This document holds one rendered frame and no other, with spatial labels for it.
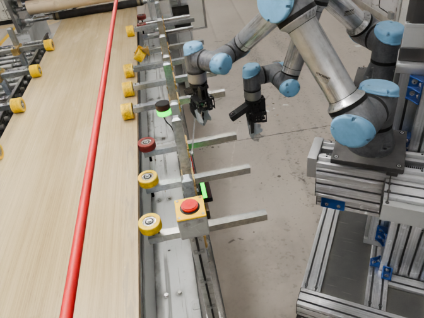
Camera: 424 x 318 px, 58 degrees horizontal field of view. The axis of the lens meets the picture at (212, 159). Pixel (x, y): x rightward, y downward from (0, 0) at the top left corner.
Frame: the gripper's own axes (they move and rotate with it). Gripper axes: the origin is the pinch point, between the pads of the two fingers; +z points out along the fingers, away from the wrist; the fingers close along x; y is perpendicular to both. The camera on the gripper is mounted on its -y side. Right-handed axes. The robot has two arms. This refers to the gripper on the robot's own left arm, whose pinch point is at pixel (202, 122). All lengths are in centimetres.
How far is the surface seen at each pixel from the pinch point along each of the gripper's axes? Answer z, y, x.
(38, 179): 9, -19, -70
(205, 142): 14.1, -4.3, 1.6
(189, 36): 43, -213, 92
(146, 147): 8.7, -11.0, -24.1
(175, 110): -8.0, -3.9, -9.7
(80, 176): 9, -10, -54
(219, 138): 13.3, -2.0, 8.2
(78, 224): -65, 105, -56
